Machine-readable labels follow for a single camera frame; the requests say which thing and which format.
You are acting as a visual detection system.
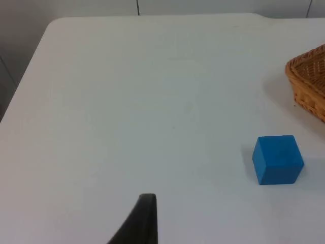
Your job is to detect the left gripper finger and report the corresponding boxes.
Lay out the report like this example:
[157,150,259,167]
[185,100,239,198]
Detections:
[106,193,159,244]

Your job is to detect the blue cube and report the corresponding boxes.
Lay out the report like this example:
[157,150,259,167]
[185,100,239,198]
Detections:
[252,135,305,186]

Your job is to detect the brown wicker basket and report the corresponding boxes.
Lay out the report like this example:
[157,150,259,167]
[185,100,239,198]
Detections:
[284,43,325,122]

